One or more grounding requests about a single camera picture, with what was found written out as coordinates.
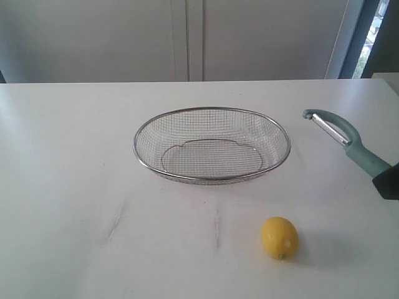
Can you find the window with dark frame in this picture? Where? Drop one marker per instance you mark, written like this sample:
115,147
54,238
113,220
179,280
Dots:
373,46

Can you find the teal handled vegetable peeler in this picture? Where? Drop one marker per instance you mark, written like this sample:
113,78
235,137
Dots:
349,138

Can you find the oval wire mesh basket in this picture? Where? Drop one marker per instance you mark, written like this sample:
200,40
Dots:
211,145

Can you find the yellow lemon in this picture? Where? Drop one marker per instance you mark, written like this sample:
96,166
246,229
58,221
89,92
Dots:
279,238

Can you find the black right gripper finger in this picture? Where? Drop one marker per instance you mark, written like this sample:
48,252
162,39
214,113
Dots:
387,183

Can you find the white cabinet doors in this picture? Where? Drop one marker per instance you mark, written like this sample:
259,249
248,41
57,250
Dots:
166,41

